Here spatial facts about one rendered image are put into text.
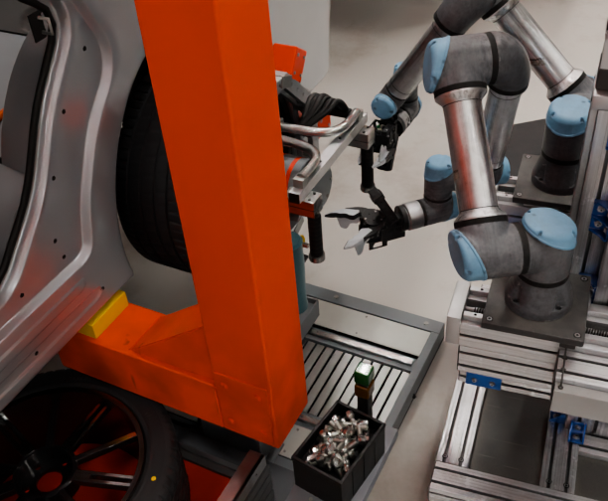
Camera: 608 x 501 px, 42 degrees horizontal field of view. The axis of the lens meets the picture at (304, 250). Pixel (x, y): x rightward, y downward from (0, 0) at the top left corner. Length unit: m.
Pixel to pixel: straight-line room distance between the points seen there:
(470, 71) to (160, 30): 0.72
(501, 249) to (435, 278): 1.46
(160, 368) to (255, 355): 0.34
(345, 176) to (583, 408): 2.13
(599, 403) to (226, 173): 0.95
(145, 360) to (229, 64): 0.92
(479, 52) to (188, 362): 0.97
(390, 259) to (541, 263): 1.55
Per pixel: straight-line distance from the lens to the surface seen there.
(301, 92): 2.27
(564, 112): 2.15
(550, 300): 1.82
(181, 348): 1.89
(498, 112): 1.92
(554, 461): 2.34
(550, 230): 1.72
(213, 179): 1.44
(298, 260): 2.18
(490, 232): 1.69
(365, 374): 1.91
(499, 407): 2.45
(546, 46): 2.24
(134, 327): 2.08
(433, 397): 2.73
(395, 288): 3.09
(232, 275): 1.57
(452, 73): 1.75
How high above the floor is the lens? 2.10
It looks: 40 degrees down
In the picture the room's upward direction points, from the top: 5 degrees counter-clockwise
